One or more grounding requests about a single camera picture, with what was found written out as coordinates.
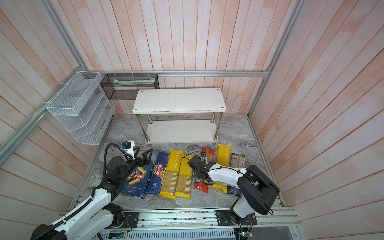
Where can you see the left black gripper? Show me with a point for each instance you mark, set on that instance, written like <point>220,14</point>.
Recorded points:
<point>147,160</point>

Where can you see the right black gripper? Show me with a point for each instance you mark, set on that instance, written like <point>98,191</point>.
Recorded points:
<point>196,173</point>

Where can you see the red spaghetti bag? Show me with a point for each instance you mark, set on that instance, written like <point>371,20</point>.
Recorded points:
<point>200,185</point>

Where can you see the yellow Pastatime spaghetti bag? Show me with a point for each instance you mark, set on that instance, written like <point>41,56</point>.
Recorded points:
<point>223,159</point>
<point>169,182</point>
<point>184,184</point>

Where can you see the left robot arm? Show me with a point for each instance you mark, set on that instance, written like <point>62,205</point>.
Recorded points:
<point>98,211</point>

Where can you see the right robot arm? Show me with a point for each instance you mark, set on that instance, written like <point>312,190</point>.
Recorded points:
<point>259,192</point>

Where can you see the white two-tier shelf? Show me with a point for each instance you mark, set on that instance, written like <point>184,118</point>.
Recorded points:
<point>180,101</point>

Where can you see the blue Barilla spaghetti box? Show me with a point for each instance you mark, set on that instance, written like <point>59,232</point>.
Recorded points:
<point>158,173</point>

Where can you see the blue Barilla rigatoni box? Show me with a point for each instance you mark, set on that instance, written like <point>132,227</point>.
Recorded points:
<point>137,183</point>

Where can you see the dark blue spaghetti bag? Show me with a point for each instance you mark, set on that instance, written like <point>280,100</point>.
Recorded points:
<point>237,161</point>

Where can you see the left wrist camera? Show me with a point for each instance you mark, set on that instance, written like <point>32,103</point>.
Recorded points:
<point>128,150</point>

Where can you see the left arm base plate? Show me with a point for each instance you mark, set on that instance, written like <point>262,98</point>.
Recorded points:
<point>128,220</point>

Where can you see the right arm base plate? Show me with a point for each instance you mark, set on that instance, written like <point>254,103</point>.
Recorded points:
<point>229,218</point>

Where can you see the black mesh wall basket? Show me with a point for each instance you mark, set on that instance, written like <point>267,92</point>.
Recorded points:
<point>125,87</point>

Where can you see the white wire mesh organizer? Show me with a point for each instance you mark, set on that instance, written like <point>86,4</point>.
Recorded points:
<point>84,113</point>

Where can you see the aluminium mounting rail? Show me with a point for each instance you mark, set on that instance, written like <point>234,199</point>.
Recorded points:
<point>176,219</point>

